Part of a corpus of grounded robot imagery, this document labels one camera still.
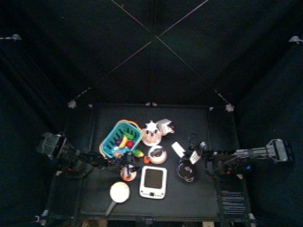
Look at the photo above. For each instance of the orange toy carrot bottom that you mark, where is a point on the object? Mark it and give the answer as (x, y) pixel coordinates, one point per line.
(148, 160)

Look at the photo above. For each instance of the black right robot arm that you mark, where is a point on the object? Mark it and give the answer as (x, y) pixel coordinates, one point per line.
(257, 152)

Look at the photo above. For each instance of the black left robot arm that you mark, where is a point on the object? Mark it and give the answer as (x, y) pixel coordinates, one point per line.
(80, 156)

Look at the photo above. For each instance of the yellow-green toy fruit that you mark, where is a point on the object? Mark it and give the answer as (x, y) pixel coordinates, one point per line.
(138, 153)

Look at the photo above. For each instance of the white rectangular toy block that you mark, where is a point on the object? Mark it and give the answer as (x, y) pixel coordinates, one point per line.
(178, 150)

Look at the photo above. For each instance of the grey toy pot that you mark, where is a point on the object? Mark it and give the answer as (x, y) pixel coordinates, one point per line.
(186, 177)

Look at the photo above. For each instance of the small red toy fruit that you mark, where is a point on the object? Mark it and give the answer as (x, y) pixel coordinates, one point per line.
(130, 144)

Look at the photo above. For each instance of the grey round toy piece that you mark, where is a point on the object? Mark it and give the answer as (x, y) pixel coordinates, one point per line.
(157, 152)

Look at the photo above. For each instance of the yellow toy banana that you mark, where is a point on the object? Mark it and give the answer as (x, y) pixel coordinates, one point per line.
(124, 142)

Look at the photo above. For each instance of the purple toy fruit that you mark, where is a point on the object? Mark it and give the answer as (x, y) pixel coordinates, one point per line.
(120, 141)

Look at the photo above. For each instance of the white kitchen scale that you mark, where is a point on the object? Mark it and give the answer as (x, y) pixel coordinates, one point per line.
(148, 192)

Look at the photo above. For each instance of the white toy saucepan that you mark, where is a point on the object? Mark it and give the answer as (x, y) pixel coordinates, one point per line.
(120, 192)

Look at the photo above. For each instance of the white spiky toy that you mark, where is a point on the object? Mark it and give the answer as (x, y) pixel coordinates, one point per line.
(152, 125)

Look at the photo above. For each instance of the white toy appliance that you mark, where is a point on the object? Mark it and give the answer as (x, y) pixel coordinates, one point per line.
(166, 126)

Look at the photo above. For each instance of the white text label sticker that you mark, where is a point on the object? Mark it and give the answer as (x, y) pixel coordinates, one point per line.
(233, 202)

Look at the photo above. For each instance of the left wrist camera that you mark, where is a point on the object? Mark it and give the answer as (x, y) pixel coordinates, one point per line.
(118, 161)

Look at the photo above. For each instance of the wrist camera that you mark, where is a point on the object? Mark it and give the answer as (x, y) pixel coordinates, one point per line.
(118, 161)
(206, 154)

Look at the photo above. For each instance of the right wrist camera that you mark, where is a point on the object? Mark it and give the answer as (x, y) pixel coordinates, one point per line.
(206, 154)

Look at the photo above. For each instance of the white frame fixture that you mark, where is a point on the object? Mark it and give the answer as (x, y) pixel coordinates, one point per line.
(150, 104)

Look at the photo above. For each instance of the grey frame corner bracket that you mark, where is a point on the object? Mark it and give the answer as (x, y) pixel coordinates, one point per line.
(72, 103)
(296, 39)
(230, 107)
(15, 37)

